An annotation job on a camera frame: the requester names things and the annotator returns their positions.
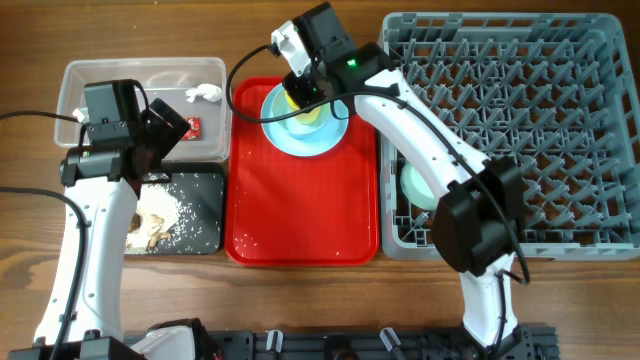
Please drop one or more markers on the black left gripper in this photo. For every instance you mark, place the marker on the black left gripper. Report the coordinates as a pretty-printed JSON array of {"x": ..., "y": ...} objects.
[{"x": 168, "y": 135}]

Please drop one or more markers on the grey dishwasher rack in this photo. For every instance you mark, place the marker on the grey dishwasher rack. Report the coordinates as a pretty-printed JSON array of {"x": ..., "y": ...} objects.
[{"x": 555, "y": 93}]

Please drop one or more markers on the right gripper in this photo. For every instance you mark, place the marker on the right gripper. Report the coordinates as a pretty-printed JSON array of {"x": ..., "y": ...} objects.
[{"x": 294, "y": 84}]

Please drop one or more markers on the white tissue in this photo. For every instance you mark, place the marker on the white tissue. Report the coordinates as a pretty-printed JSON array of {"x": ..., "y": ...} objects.
[{"x": 209, "y": 92}]

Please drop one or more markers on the light blue plate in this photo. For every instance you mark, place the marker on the light blue plate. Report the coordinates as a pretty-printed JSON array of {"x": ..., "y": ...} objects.
[{"x": 316, "y": 143}]

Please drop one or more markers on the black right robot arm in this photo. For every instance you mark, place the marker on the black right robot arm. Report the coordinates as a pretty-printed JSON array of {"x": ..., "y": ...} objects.
[{"x": 480, "y": 206}]

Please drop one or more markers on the red snack wrapper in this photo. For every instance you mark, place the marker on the red snack wrapper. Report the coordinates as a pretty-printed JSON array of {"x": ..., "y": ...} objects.
[{"x": 195, "y": 131}]

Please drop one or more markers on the green bowl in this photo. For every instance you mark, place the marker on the green bowl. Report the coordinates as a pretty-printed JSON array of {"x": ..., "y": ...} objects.
[{"x": 415, "y": 188}]

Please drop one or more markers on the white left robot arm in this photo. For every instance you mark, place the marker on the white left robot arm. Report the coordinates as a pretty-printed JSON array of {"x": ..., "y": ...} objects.
[{"x": 102, "y": 187}]

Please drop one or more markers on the black waste tray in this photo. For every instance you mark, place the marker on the black waste tray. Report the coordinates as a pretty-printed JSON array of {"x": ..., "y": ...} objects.
[{"x": 200, "y": 210}]

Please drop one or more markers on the clear plastic bin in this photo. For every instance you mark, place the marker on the clear plastic bin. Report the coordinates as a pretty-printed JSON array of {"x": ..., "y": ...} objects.
[{"x": 166, "y": 78}]

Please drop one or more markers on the yellow plastic cup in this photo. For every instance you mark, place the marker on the yellow plastic cup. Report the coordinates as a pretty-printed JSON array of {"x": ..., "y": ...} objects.
[{"x": 305, "y": 118}]

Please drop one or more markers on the rice and food scraps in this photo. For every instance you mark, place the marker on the rice and food scraps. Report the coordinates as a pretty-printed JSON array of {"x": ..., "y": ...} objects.
[{"x": 155, "y": 215}]

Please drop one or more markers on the red plastic tray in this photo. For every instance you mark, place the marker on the red plastic tray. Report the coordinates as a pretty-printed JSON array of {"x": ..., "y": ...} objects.
[{"x": 283, "y": 210}]

